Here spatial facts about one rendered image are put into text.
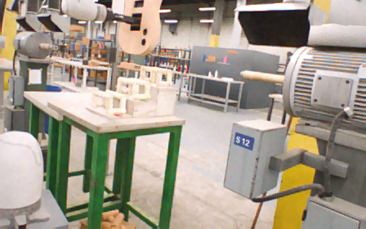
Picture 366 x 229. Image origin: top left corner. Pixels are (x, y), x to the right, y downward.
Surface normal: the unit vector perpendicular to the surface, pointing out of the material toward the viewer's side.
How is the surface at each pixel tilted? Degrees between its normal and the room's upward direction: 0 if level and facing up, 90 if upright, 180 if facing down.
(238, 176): 90
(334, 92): 90
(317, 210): 90
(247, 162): 90
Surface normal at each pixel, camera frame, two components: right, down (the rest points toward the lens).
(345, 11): -0.70, 0.02
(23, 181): 0.73, 0.16
